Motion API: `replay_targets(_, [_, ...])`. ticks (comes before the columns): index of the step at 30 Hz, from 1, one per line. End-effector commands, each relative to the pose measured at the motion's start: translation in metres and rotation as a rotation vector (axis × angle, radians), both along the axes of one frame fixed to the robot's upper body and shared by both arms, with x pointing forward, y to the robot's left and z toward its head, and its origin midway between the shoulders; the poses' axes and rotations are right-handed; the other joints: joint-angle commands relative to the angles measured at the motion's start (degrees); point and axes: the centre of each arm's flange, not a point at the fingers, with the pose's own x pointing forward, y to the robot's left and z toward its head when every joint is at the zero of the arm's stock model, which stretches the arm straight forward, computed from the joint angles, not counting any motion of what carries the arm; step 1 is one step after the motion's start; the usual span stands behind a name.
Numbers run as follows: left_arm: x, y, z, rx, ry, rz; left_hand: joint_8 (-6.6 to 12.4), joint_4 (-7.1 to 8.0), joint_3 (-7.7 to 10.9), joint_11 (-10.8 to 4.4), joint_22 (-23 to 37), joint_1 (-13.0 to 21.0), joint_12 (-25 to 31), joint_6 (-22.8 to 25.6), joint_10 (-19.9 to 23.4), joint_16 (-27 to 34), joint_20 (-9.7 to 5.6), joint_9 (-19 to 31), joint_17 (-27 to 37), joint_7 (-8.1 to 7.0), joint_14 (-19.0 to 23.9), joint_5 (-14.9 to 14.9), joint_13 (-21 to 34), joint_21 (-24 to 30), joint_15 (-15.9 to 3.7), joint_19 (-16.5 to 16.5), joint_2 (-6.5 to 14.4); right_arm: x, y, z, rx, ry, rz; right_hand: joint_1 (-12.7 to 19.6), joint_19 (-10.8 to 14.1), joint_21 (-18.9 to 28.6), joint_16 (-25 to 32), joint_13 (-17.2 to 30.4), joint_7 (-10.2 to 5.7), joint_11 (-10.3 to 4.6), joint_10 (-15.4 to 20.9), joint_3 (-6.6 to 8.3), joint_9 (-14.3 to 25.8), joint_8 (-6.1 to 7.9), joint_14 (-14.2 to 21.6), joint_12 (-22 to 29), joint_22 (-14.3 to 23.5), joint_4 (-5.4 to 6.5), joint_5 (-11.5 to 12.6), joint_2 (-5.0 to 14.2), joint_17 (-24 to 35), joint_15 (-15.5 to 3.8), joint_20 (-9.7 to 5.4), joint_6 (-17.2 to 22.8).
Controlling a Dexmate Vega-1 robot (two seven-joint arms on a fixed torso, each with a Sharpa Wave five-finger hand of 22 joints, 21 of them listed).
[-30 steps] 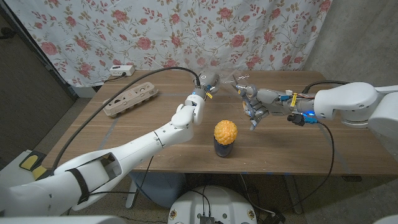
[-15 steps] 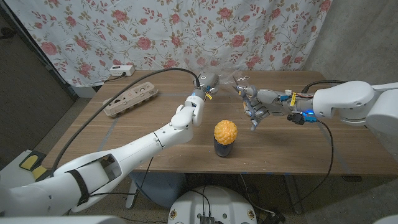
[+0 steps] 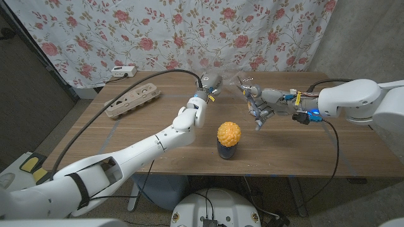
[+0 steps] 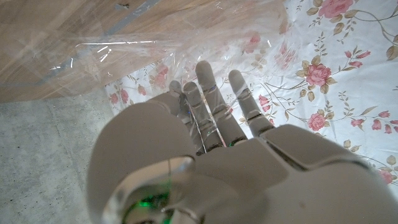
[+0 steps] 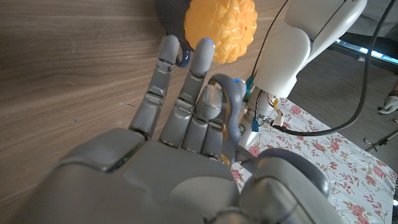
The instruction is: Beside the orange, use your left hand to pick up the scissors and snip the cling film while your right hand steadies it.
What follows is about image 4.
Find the transparent cling film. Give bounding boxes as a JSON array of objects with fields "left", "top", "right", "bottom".
[{"left": 0, "top": 0, "right": 312, "bottom": 103}]

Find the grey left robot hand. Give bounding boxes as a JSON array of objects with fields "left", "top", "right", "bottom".
[{"left": 86, "top": 60, "right": 398, "bottom": 224}]

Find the floral rose curtain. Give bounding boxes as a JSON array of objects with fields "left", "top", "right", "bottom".
[{"left": 104, "top": 0, "right": 398, "bottom": 200}]

